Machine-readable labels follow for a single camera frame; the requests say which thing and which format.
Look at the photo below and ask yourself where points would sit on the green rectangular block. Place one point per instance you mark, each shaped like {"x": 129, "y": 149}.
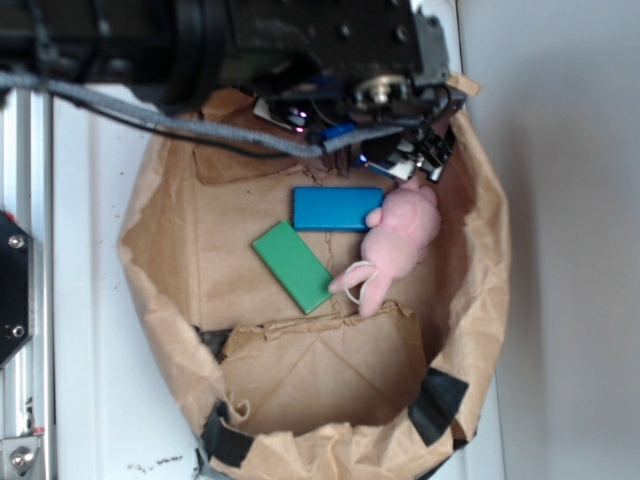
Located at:
{"x": 294, "y": 265}

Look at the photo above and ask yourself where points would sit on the brown paper bag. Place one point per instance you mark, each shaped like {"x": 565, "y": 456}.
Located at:
{"x": 276, "y": 393}

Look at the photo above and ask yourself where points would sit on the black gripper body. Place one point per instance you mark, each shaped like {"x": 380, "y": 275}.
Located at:
{"x": 371, "y": 74}

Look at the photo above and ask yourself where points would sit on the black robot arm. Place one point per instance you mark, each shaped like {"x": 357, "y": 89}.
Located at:
{"x": 167, "y": 67}

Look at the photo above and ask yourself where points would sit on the white plastic tray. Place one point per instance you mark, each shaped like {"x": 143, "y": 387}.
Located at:
{"x": 115, "y": 417}

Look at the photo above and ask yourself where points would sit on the aluminium frame rail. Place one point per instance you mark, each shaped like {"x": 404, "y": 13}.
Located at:
{"x": 28, "y": 424}

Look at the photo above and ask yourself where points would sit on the pink plush toy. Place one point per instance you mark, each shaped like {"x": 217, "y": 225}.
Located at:
{"x": 400, "y": 231}

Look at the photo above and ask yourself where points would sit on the blue rectangular block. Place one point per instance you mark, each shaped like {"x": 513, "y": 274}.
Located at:
{"x": 334, "y": 208}

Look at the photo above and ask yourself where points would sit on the black metal bracket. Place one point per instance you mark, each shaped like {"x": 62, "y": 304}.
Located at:
{"x": 16, "y": 284}

